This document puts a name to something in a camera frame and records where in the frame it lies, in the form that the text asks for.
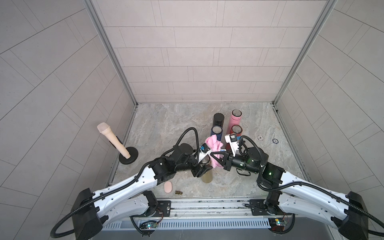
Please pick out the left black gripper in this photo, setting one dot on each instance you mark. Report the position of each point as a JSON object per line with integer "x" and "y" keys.
{"x": 199, "y": 171}

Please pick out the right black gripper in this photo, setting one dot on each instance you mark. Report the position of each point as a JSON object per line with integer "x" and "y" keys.
{"x": 227, "y": 164}

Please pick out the pink cloth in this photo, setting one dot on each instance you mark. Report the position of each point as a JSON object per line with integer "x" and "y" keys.
{"x": 215, "y": 145}

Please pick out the gold thermos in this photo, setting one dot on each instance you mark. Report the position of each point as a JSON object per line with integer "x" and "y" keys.
{"x": 207, "y": 177}

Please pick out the blue thermos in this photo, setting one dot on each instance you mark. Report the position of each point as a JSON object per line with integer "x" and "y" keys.
{"x": 217, "y": 131}

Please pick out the red thermos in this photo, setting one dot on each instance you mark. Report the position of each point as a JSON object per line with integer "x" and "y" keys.
{"x": 237, "y": 130}

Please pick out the black thermos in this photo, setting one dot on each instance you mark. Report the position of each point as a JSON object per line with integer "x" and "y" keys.
{"x": 218, "y": 119}

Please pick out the pink thermos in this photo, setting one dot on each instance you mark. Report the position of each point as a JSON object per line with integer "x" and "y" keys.
{"x": 235, "y": 119}

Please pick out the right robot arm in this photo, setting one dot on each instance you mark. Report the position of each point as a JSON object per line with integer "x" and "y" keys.
{"x": 291, "y": 195}

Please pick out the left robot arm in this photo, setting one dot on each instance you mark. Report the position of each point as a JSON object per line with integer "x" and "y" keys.
{"x": 131, "y": 197}

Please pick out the pink oval soap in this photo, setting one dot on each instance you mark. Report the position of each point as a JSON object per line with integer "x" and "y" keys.
{"x": 168, "y": 187}

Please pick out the beige microphone-shaped holder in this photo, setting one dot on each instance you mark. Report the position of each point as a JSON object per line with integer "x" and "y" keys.
{"x": 127, "y": 155}

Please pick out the left circuit board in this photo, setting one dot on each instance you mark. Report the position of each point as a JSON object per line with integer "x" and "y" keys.
{"x": 148, "y": 225}

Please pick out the circuit board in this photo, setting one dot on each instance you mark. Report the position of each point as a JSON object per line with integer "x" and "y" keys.
{"x": 277, "y": 225}
{"x": 148, "y": 225}

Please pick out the right circuit board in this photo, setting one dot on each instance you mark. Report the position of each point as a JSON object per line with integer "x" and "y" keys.
{"x": 277, "y": 225}

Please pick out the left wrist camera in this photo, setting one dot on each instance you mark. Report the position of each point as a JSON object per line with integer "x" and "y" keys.
{"x": 204, "y": 154}

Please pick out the aluminium front rail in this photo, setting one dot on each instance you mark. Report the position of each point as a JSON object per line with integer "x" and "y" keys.
{"x": 216, "y": 208}

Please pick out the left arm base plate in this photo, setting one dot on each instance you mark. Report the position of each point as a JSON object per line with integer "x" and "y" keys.
{"x": 163, "y": 209}

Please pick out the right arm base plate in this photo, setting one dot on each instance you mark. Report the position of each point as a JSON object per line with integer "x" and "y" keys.
{"x": 263, "y": 207}

